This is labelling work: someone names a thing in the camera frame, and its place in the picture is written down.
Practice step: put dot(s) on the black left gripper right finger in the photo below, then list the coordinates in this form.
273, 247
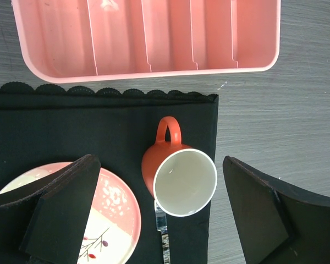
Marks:
277, 222

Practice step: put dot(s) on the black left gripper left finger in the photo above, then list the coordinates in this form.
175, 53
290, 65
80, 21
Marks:
44, 221

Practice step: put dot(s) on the pink cream plate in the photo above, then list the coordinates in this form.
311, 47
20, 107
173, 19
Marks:
114, 223

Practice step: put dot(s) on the black placemat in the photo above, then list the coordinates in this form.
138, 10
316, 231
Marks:
50, 124

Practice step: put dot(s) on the orange mug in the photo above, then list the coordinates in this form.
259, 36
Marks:
181, 179

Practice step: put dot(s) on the silver knife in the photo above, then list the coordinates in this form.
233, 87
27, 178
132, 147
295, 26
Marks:
161, 224

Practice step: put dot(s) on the pink divided organizer box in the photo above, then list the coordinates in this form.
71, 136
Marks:
81, 41

